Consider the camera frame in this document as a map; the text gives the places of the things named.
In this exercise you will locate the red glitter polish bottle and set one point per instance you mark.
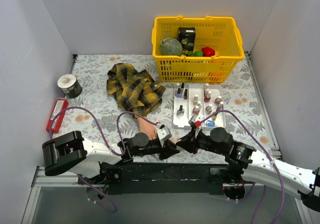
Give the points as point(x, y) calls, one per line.
point(207, 96)

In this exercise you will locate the green melon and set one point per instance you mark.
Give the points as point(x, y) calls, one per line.
point(170, 47)

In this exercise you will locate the dark red polish bottle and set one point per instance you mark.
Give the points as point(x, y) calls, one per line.
point(185, 94)

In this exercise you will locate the pale glitter polish bottle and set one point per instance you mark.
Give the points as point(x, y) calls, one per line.
point(218, 100)

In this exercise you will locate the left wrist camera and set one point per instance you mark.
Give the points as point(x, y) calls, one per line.
point(163, 132)

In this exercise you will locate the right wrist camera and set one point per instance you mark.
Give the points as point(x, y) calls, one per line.
point(195, 123)

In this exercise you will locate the red bell pepper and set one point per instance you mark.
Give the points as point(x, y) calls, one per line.
point(208, 52)

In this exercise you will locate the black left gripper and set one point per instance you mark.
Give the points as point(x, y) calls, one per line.
point(163, 149)

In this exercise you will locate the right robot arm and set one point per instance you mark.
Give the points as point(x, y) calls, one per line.
point(245, 163)

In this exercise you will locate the white divided tray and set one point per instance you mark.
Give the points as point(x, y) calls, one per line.
point(207, 108)

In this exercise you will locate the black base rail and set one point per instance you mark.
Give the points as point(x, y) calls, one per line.
point(161, 178)

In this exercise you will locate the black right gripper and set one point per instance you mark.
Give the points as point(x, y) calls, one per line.
point(193, 141)

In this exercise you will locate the yellow plastic basket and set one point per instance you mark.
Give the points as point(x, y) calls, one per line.
point(219, 33)

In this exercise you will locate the black carton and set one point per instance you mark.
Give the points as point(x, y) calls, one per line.
point(187, 36)

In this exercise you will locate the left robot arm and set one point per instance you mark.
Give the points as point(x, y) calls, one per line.
point(72, 152)

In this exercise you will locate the pink iridescent polish bottle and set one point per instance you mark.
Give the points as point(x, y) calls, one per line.
point(196, 109)

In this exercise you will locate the blue polish bottle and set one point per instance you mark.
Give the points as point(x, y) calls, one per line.
point(210, 123)

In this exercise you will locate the yellow plaid shirt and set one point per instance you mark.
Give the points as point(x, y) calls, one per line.
point(134, 91)

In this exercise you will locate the lilac polish bottle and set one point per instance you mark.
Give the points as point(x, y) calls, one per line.
point(178, 90)

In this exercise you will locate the floral table mat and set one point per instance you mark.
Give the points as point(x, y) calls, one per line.
point(97, 116)

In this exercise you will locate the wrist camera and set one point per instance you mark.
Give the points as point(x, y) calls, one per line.
point(163, 132)
point(195, 123)

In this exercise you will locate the clear polish bottle white cap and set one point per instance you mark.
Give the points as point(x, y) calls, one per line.
point(195, 99)

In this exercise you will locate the mannequin hand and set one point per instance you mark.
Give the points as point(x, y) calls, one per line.
point(148, 128)

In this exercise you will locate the black tin with white lid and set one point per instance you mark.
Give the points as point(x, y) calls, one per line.
point(70, 86)

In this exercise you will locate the green bell pepper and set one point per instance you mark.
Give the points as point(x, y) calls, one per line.
point(198, 53)

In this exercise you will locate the yellow polish bottle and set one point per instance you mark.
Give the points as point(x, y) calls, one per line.
point(214, 117)

